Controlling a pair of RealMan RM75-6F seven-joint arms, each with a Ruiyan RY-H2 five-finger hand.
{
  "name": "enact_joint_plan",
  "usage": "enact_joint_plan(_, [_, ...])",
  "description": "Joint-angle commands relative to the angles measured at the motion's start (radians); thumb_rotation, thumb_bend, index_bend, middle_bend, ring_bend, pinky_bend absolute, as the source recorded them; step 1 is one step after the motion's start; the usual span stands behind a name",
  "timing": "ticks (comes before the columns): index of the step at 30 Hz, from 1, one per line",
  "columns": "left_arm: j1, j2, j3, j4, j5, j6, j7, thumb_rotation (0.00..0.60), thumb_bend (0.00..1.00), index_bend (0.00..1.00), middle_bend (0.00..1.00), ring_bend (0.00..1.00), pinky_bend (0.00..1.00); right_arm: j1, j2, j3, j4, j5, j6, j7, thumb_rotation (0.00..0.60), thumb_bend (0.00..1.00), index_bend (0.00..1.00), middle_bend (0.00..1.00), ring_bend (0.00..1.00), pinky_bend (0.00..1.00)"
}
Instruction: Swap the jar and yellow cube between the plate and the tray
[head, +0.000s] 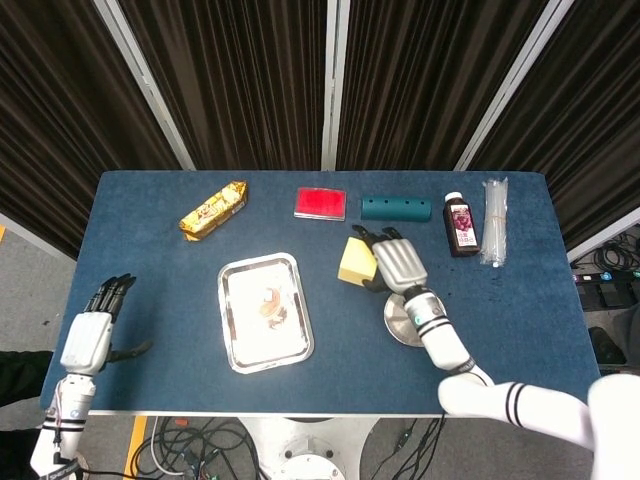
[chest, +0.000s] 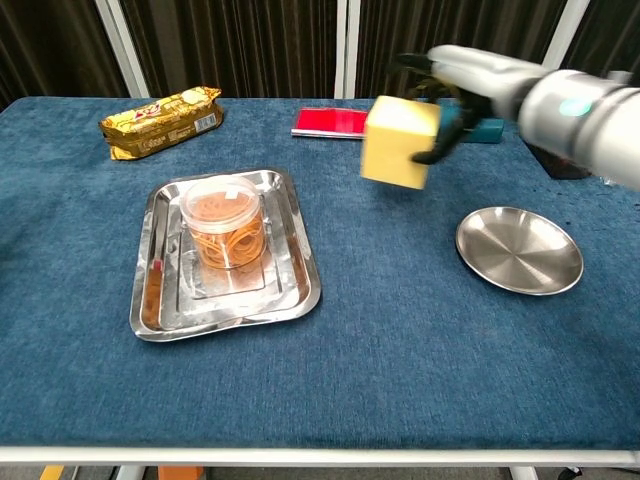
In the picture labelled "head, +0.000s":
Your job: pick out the gold biscuit packet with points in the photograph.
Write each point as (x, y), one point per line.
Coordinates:
(215, 211)

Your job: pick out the teal holder with holes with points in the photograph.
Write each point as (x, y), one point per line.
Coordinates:
(395, 209)

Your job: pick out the blue tablecloth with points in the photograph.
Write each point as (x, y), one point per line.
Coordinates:
(165, 280)

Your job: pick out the rectangular steel tray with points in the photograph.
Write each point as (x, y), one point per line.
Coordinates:
(240, 325)

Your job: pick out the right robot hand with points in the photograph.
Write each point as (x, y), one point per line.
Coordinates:
(400, 262)

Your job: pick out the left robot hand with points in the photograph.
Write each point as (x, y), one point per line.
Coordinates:
(87, 340)

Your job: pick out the dark brown curtain panel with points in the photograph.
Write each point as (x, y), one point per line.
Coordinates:
(45, 125)
(430, 85)
(600, 125)
(240, 85)

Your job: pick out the black object beside table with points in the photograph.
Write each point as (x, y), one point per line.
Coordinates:
(22, 385)

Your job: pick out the yellow sponge block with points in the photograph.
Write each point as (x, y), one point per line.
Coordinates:
(356, 262)

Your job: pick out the dark juice bottle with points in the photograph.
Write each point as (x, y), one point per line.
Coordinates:
(461, 230)

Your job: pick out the white partition post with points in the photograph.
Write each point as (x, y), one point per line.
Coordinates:
(335, 85)
(510, 90)
(145, 85)

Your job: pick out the red ink pad box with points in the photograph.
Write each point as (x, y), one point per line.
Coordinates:
(320, 203)

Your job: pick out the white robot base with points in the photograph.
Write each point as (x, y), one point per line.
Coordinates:
(310, 450)

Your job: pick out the yellow floor tape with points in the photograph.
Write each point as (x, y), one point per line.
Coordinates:
(134, 450)

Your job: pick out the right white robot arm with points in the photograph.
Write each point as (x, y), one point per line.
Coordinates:
(450, 350)

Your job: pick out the white table frame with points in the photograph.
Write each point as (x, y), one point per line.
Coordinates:
(250, 414)

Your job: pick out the round steel plate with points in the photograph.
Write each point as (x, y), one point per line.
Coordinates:
(397, 320)

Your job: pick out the clear plastic straw bundle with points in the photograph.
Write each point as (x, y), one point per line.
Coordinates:
(494, 225)

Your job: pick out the black power strip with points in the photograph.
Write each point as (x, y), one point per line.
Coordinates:
(610, 290)

